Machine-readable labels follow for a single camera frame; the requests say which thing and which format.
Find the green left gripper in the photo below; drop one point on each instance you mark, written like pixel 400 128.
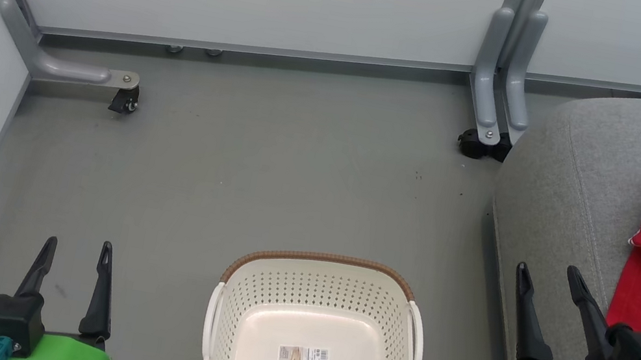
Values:
pixel 65 356

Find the cream perforated laundry basket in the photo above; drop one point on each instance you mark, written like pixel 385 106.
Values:
pixel 314 330

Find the grey partition foot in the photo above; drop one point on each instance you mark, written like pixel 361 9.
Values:
pixel 523 70
pixel 60 68
pixel 490 71

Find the grey partition bottom rail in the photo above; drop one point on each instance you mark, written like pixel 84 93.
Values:
pixel 640 90
pixel 251 50

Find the small round levelling foot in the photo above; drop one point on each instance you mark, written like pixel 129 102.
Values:
pixel 213 52
pixel 174 48

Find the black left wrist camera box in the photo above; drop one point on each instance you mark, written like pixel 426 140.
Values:
pixel 13 317

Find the black caster wheel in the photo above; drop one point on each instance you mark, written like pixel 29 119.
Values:
pixel 481 146
pixel 125 99

